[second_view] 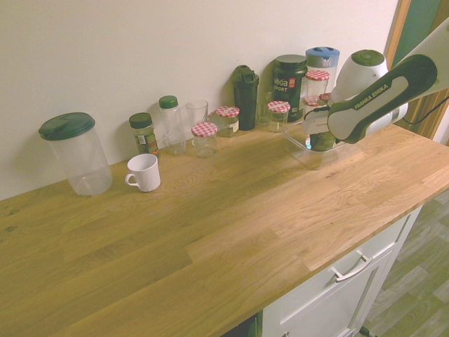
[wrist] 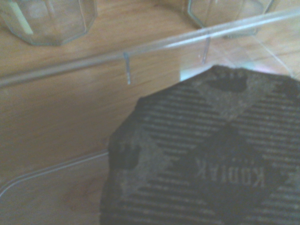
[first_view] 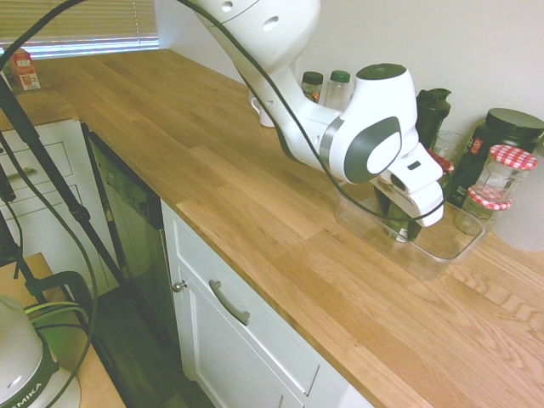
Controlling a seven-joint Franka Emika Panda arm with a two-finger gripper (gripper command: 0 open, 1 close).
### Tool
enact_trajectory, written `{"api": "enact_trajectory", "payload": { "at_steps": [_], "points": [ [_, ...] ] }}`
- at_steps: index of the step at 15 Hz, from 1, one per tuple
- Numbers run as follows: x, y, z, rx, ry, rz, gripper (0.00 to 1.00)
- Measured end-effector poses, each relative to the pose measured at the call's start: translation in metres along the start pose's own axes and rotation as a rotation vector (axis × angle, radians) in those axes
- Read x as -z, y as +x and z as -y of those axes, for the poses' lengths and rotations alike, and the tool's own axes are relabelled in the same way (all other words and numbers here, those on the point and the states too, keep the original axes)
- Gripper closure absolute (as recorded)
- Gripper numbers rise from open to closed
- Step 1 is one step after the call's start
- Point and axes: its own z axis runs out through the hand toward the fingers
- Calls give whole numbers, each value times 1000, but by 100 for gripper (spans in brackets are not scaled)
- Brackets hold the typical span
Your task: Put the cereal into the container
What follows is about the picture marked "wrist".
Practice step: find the clear plastic container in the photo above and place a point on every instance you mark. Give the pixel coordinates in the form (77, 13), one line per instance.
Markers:
(164, 44)

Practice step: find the octagonal clear glass jar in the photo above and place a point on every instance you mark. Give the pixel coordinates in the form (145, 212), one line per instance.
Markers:
(218, 11)
(58, 25)

